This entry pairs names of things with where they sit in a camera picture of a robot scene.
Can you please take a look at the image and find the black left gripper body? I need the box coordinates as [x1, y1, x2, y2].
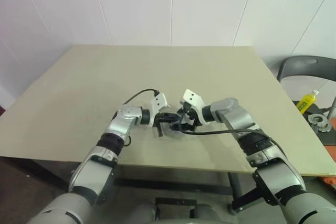
[153, 110, 166, 139]

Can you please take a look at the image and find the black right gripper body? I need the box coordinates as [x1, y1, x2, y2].
[183, 104, 202, 131]

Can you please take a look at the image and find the small clear plastic object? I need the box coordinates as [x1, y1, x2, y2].
[156, 119, 201, 141]

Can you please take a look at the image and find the yellow drink bottle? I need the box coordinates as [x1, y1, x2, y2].
[297, 90, 320, 114]

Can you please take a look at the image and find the gray folding chair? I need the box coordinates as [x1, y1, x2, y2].
[276, 55, 336, 146]

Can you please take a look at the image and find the silver round metal part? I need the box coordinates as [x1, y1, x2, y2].
[307, 113, 332, 132]

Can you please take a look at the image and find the orange bag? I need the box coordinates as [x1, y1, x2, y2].
[317, 118, 336, 186]

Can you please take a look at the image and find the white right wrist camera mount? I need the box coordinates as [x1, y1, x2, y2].
[182, 89, 211, 125]

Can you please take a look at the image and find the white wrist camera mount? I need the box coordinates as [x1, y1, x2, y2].
[182, 89, 211, 125]
[149, 92, 169, 127]

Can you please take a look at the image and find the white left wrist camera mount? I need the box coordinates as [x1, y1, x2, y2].
[149, 92, 169, 127]

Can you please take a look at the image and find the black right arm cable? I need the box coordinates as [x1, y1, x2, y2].
[170, 119, 279, 146]

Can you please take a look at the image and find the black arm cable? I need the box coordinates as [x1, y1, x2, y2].
[170, 119, 279, 146]
[122, 88, 160, 106]

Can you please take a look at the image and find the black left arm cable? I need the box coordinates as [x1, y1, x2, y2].
[122, 88, 160, 106]

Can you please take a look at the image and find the black table frame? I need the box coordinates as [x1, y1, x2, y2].
[0, 155, 263, 215]

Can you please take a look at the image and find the black rectangular bracket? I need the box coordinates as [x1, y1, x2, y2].
[155, 197, 197, 219]

